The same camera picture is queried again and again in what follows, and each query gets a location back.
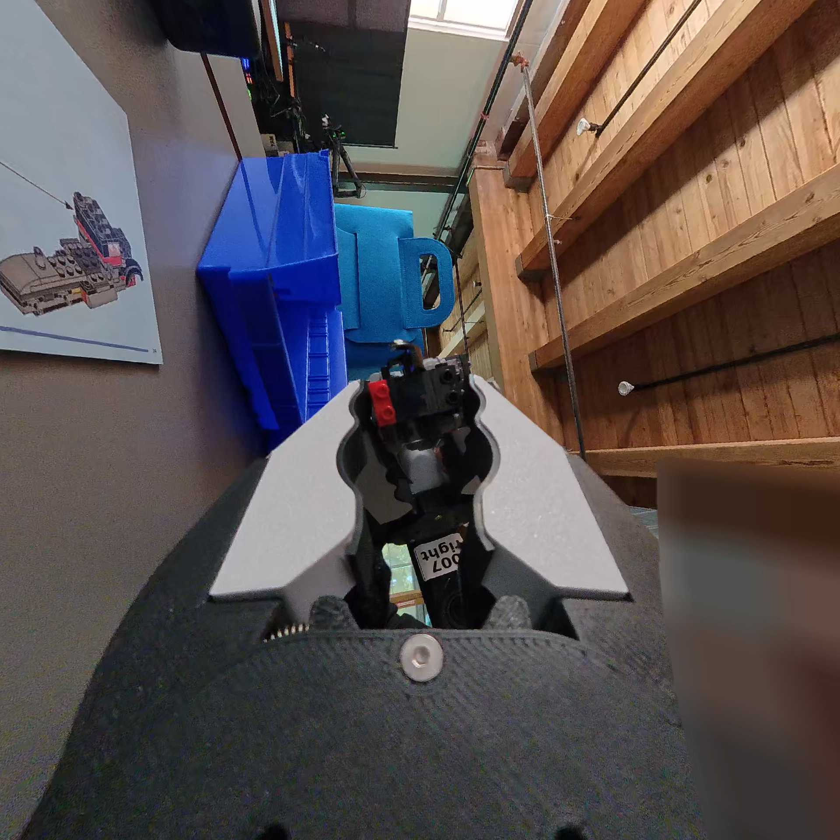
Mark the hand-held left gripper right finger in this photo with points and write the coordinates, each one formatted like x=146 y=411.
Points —
x=558 y=518

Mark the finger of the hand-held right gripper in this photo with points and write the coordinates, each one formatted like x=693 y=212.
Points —
x=474 y=459
x=384 y=489

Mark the grey black brick spaceship model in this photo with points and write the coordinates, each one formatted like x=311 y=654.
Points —
x=420 y=394

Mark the black device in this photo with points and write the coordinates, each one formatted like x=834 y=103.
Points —
x=210 y=26

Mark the dark hanging panel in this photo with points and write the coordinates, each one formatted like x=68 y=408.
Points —
x=348 y=79

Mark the teal felt bag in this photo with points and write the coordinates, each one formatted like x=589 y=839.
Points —
x=374 y=275

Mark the brick building instruction booklet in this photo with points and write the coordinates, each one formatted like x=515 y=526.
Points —
x=65 y=164

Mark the threaded metal rod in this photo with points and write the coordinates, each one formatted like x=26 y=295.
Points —
x=551 y=262

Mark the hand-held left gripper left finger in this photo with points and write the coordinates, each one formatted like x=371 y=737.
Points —
x=289 y=518

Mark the ribbed blue plastic bin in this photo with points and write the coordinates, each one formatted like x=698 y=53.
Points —
x=289 y=354

